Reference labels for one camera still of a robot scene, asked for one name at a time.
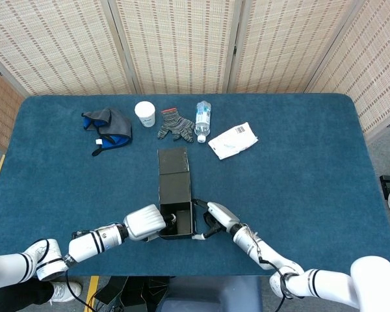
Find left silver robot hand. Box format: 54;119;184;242
122;203;178;242

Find beige woven screen panel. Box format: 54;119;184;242
0;0;137;97
305;0;390;137
109;0;244;95
227;0;367;94

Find black cardboard sheet stack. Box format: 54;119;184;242
93;276;173;312

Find white paper cup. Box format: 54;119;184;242
134;101;157;128

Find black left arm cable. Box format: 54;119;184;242
64;271;92;309

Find grey and blue cloth bag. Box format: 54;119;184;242
81;107;133;157

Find clear plastic water bottle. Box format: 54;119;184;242
194;100;213;144

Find black foldable cardboard box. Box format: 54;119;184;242
146;146;196;242

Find white plastic package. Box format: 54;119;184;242
207;122;259;161

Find striped knit glove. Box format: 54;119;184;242
157;108;196;144

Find blue grey padded seat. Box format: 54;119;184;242
155;276;264;312

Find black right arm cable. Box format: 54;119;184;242
256;246;300;312

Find brown woven screen panel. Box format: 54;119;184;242
0;60;26;152

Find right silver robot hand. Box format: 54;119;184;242
191;198;241;241

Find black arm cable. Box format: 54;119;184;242
64;271;92;309
256;246;300;312

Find blue carpeted table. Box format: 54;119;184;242
0;93;390;277

